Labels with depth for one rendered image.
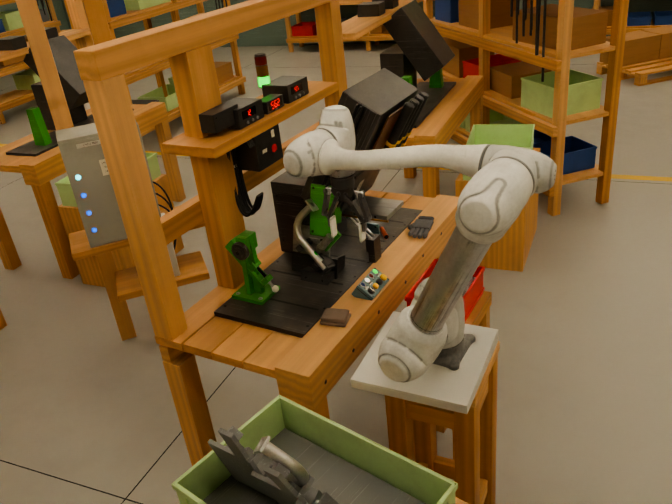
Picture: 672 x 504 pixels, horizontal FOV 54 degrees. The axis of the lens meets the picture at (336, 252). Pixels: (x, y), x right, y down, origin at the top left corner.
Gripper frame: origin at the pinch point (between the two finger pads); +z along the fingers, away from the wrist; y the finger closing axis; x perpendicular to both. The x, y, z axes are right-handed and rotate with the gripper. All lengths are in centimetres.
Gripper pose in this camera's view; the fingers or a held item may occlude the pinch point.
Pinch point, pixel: (347, 232)
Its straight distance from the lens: 212.0
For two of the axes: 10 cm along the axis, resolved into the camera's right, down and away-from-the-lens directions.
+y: 8.7, 1.5, -4.7
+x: 4.9, -4.6, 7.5
